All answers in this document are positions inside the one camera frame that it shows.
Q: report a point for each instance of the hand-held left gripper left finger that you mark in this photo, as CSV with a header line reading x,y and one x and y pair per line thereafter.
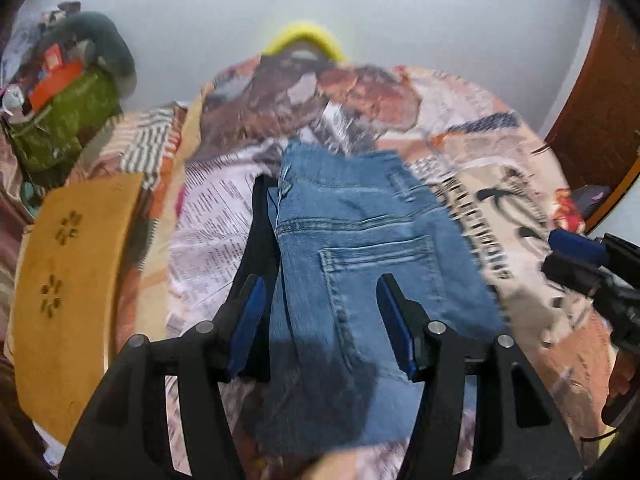
x,y
248,325

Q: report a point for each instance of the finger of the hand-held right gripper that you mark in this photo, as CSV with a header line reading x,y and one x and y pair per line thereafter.
x,y
570,270
575,246

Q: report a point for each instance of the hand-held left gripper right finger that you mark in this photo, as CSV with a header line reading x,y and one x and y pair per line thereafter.
x,y
395,325

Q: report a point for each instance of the blue denim pants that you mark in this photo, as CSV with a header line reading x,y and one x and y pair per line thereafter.
x,y
360,260

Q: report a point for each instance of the black folded pants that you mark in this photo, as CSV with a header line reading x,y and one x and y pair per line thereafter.
x,y
260,240

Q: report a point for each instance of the person's right hand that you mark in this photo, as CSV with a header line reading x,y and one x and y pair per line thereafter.
x,y
622,377

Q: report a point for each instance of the purple cloth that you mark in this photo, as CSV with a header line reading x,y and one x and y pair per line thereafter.
x,y
590,197

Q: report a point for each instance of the printed blanket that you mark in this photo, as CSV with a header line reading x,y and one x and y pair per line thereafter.
x,y
215,220

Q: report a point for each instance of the brown wooden door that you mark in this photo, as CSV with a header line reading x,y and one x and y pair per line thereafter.
x,y
600,110

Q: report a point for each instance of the wooden chair back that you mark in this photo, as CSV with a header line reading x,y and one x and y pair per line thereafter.
x,y
75,310

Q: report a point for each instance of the green bag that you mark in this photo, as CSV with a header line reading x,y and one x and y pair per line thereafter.
x,y
65,120

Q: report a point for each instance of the yellow pillow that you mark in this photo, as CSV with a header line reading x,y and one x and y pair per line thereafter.
x,y
305,35

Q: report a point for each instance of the orange box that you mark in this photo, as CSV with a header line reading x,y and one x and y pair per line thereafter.
x,y
55,82

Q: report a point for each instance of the grey plush toy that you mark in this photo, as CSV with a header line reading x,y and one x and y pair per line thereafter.
x,y
110,40

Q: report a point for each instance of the patterned cloth pile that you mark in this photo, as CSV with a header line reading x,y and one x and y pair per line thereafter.
x,y
22,40

